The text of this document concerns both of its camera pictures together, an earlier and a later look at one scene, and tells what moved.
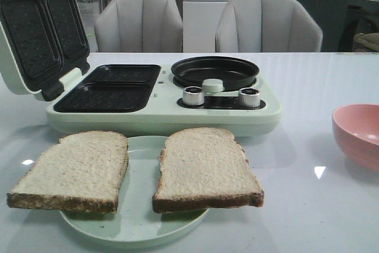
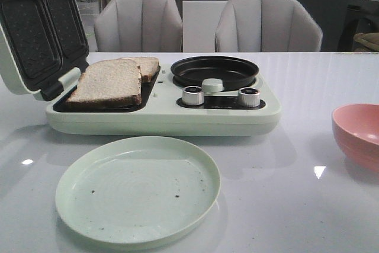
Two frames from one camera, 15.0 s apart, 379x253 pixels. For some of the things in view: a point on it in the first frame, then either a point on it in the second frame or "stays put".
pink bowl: [356, 127] stays put
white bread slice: [83, 172] to [115, 82]
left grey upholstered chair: [139, 22] stays put
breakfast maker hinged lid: [43, 35] stays put
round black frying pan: [233, 71] stays put
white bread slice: [204, 168] to [148, 66]
